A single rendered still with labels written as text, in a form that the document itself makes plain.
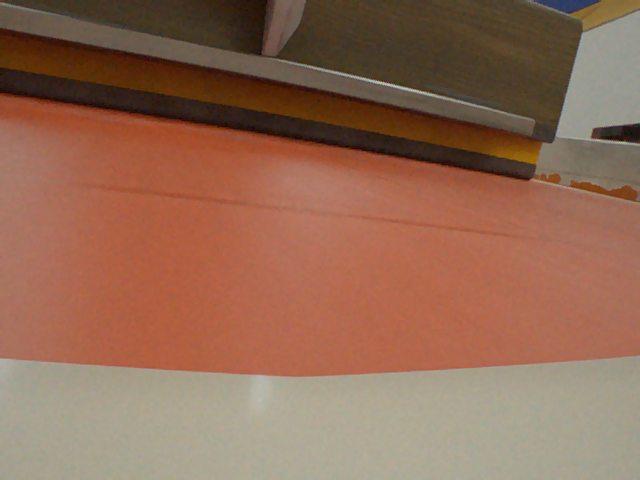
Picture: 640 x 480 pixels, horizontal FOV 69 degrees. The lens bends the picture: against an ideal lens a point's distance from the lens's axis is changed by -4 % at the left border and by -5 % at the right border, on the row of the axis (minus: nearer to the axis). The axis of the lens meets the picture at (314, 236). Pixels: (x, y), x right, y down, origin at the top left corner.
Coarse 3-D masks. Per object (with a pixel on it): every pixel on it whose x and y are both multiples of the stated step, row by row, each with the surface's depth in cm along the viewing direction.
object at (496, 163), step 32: (32, 96) 21; (64, 96) 21; (96, 96) 22; (128, 96) 22; (160, 96) 22; (256, 128) 24; (288, 128) 25; (320, 128) 25; (352, 128) 26; (448, 160) 28; (480, 160) 29; (512, 160) 29
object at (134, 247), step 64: (0, 128) 6; (64, 128) 8; (128, 128) 11; (0, 192) 3; (64, 192) 3; (128, 192) 4; (192, 192) 4; (256, 192) 5; (320, 192) 5; (384, 192) 7; (0, 256) 2; (64, 256) 2; (128, 256) 2; (192, 256) 2; (256, 256) 3; (320, 256) 3; (384, 256) 3; (448, 256) 3; (512, 256) 4; (576, 256) 4; (0, 320) 1; (64, 320) 1; (128, 320) 2; (192, 320) 2; (256, 320) 2; (320, 320) 2; (384, 320) 2; (448, 320) 2; (512, 320) 2; (576, 320) 2
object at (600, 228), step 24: (360, 168) 11; (384, 168) 13; (432, 192) 8; (456, 192) 9; (480, 192) 10; (504, 192) 12; (528, 192) 15; (576, 192) 25; (504, 216) 7; (528, 216) 7; (552, 216) 8; (576, 216) 9; (600, 216) 10; (624, 216) 12; (576, 240) 5; (600, 240) 6; (624, 240) 6
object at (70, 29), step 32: (0, 32) 19; (32, 32) 18; (64, 32) 19; (96, 32) 19; (128, 32) 19; (192, 64) 20; (224, 64) 21; (256, 64) 21; (288, 64) 22; (352, 96) 23; (384, 96) 23; (416, 96) 24; (480, 128) 27; (512, 128) 26
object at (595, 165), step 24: (552, 144) 37; (576, 144) 35; (600, 144) 33; (624, 144) 31; (552, 168) 37; (576, 168) 35; (600, 168) 33; (624, 168) 31; (600, 192) 33; (624, 192) 31
